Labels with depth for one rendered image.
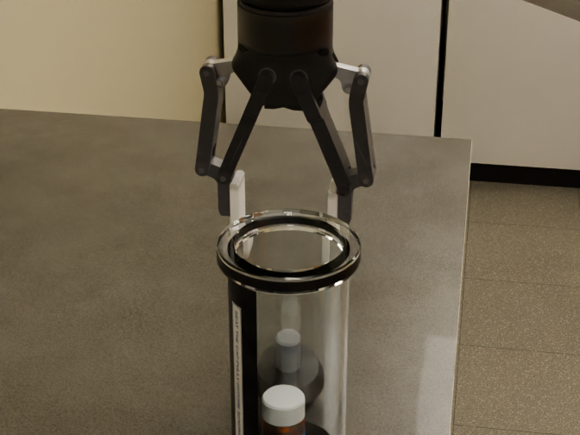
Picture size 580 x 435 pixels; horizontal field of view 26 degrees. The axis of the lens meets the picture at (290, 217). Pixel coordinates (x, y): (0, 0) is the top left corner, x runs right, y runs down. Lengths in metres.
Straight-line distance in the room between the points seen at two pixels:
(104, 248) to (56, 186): 0.17
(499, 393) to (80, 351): 1.68
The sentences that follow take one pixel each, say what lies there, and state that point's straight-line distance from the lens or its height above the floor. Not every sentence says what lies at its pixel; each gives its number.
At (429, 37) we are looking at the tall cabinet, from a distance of 3.48.
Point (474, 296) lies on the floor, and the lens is 3.13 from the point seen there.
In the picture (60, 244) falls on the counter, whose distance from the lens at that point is 1.42.
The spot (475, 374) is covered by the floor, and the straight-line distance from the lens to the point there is 2.85.
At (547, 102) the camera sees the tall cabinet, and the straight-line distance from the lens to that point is 3.54.
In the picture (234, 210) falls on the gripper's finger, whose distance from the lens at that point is 1.05.
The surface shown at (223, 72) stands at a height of 1.25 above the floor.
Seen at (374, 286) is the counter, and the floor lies 0.94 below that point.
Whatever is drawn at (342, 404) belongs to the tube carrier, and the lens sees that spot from 1.00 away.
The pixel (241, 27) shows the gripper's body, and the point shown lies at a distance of 0.98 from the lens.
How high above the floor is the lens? 1.62
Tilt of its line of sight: 28 degrees down
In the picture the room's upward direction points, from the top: straight up
